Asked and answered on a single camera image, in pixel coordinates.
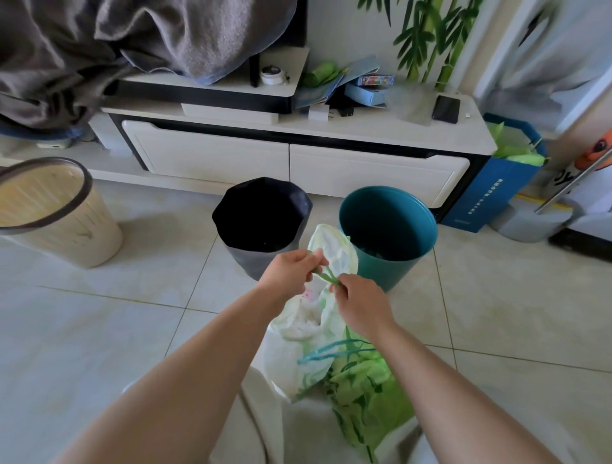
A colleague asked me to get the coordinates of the person's left hand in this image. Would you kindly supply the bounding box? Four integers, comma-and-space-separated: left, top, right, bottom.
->
257, 249, 330, 318

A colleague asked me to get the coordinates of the person's right hand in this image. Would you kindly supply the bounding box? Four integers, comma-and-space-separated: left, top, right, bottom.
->
329, 273, 395, 342

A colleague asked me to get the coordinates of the translucent green drawstring trash bag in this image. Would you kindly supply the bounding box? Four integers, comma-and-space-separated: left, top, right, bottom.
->
262, 224, 378, 401

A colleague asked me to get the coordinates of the person's right forearm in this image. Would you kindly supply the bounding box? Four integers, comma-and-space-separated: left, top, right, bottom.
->
364, 321, 565, 464

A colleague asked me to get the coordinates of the person's left forearm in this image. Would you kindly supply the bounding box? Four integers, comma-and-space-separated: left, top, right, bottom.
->
54, 285, 279, 464

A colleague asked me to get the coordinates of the trash bin with black liner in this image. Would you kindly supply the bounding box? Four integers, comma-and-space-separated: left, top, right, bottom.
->
212, 177, 313, 282

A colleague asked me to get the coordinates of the teal plastic trash bin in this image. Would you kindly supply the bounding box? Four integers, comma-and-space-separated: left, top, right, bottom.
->
339, 186, 439, 293

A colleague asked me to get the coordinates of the crumpled green trash bag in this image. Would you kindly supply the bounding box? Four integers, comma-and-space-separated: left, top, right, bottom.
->
323, 340, 416, 464

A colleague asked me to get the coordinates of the white black tv cabinet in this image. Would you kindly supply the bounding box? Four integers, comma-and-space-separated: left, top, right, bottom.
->
0, 46, 499, 209

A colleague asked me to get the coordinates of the light blue flat box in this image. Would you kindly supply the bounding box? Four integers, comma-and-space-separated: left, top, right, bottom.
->
344, 83, 389, 107

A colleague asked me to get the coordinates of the blue paper booklet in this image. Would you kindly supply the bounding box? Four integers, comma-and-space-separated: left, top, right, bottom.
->
294, 55, 381, 111

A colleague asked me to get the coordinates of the clear plastic sheet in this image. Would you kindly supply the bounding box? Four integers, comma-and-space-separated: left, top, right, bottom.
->
385, 80, 441, 127

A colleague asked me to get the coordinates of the green trash bag roll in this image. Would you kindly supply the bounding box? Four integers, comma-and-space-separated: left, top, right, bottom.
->
303, 60, 338, 89

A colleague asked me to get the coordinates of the white round gadget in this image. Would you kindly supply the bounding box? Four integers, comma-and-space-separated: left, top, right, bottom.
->
260, 65, 290, 86

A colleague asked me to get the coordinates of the blue paper shopping bag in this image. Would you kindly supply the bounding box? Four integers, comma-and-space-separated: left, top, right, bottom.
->
440, 113, 550, 234

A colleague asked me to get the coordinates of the black smartphone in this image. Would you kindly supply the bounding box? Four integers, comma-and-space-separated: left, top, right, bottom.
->
432, 95, 461, 124

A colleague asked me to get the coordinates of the beige trash bin brown rim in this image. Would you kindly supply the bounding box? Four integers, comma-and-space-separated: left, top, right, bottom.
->
0, 157, 123, 269

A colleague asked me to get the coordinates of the grey blanket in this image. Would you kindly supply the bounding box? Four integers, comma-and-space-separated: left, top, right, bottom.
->
0, 0, 298, 131

